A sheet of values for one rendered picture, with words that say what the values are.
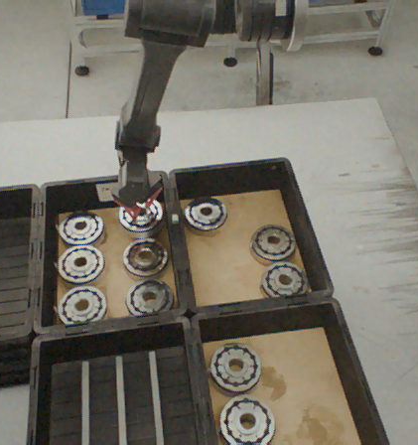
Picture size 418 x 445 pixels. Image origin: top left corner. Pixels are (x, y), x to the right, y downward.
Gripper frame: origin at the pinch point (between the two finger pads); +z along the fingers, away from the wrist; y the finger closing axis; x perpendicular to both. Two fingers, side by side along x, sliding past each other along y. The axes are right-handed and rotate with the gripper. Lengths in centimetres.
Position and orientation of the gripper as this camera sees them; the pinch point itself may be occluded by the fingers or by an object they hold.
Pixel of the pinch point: (140, 210)
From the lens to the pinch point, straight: 126.4
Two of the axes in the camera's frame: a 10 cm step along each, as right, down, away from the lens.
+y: 6.0, -6.5, 4.7
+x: -8.0, -4.8, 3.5
